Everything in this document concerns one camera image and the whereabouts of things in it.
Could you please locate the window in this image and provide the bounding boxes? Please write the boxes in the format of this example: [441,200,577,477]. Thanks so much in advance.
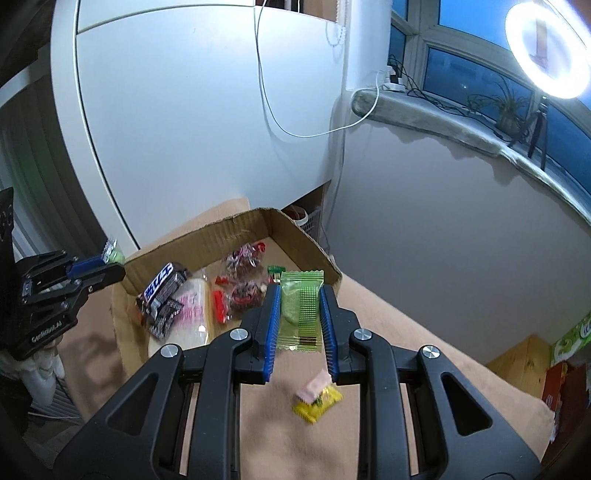
[390,0,591,185]

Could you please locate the white cable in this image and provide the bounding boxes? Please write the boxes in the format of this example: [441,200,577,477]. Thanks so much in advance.
[252,0,394,138]

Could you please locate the red carton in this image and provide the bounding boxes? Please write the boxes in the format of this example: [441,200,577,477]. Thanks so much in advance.
[541,361,583,417]

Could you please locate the pink and white bread packet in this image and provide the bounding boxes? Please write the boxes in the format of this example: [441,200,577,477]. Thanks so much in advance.
[147,272,221,356]

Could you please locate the potted plant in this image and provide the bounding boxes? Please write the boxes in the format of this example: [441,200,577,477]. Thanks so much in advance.
[465,76,533,141]

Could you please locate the ring light tripod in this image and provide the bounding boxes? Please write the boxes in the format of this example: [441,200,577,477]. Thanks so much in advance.
[527,96,553,172]

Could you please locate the grey window sill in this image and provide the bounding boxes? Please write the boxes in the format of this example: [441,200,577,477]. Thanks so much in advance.
[351,88,591,219]

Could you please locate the black and silver snack packet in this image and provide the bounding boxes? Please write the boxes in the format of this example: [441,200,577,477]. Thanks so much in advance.
[147,299,184,341]

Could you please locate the yellow snack packet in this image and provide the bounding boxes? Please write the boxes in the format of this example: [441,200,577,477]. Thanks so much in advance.
[293,385,344,425]

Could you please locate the clear red-topped snack packet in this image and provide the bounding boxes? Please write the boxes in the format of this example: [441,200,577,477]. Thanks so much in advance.
[224,241,269,278]

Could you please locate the red clear candy bags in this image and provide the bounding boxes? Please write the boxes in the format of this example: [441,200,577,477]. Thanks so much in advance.
[213,276,269,325]

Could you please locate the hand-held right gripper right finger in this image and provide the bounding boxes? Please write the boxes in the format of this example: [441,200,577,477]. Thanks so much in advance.
[320,285,541,480]

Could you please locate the white power strip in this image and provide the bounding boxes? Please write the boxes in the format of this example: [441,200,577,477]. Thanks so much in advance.
[381,65,410,93]

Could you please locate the white plastic basket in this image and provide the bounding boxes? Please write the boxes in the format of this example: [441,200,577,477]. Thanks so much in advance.
[281,207,325,237]

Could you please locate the cardboard box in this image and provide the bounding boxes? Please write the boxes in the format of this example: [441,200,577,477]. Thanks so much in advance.
[111,208,343,370]

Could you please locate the wooden stool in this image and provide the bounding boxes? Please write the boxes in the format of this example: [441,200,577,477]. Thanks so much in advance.
[486,335,553,401]

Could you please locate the small pink snack packet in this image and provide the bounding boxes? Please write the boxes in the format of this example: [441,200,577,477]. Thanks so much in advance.
[296,371,332,403]

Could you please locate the white wardrobe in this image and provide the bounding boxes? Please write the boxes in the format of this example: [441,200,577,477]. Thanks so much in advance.
[50,0,393,254]

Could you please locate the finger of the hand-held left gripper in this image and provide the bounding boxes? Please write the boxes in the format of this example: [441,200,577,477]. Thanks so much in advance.
[76,262,127,297]
[68,255,112,280]

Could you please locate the person's left hand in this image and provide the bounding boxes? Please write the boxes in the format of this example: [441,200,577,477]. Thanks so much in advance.
[22,338,66,410]

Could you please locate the black blue-white candy bar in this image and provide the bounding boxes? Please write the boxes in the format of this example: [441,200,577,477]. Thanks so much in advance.
[142,261,192,315]

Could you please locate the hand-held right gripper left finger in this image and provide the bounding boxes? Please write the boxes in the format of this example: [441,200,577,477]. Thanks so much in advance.
[55,282,282,480]

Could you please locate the green wafer snack packet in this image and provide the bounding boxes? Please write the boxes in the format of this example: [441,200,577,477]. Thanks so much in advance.
[277,270,325,354]

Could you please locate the black cables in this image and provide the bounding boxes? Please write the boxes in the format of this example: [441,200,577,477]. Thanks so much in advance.
[387,54,469,112]

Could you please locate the green printed carton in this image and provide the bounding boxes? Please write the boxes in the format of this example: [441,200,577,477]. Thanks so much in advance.
[549,311,591,368]

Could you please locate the pale green small packet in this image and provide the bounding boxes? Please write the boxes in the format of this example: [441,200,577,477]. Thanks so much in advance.
[102,236,125,265]

